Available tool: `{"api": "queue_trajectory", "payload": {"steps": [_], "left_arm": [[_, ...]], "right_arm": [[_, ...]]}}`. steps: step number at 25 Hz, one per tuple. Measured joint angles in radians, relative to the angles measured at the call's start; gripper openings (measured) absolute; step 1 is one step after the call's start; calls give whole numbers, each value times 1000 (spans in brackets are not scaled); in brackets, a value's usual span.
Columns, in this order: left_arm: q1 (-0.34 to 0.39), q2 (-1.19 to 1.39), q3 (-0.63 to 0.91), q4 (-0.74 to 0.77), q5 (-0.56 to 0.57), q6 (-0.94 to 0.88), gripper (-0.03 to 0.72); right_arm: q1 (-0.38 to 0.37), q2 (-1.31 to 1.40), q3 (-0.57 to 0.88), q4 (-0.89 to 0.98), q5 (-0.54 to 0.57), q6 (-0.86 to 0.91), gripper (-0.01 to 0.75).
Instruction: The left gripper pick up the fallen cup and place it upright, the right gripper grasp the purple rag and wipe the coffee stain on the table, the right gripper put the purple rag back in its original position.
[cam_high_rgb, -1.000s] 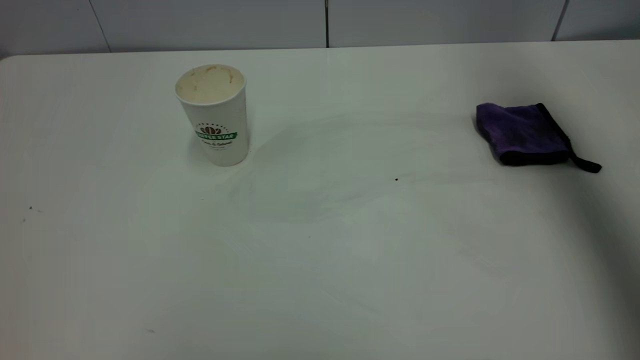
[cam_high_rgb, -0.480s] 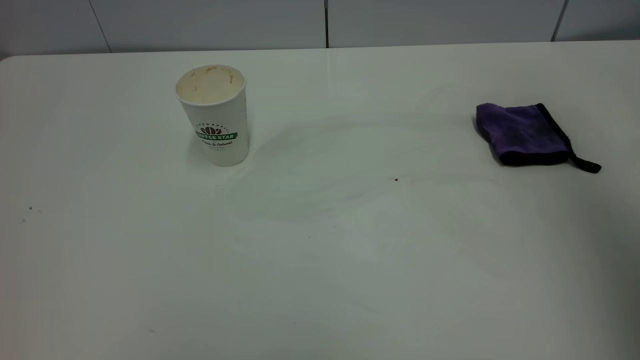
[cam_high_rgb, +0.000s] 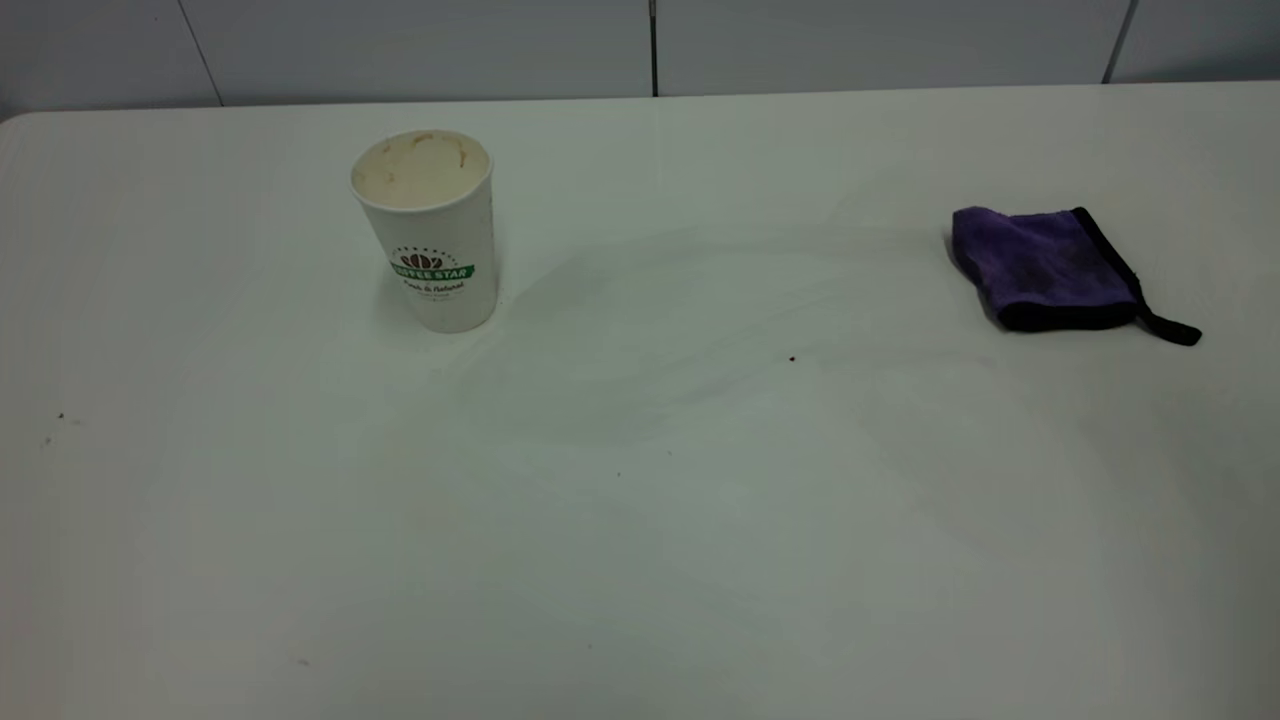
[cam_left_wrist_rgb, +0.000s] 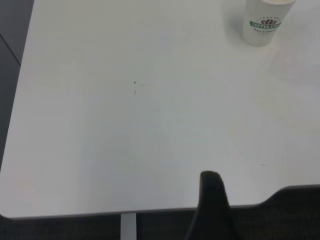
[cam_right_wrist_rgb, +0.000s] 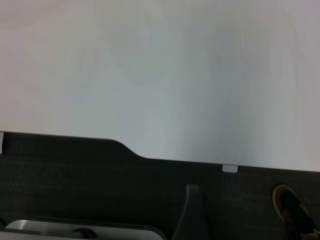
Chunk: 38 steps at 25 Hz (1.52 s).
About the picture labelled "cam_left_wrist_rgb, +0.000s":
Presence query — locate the white paper coffee cup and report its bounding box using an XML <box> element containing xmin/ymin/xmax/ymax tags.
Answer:
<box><xmin>241</xmin><ymin>0</ymin><xmax>297</xmax><ymax>48</ymax></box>

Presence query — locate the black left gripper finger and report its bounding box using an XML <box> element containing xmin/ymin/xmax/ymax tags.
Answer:
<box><xmin>184</xmin><ymin>170</ymin><xmax>241</xmax><ymax>240</ymax></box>

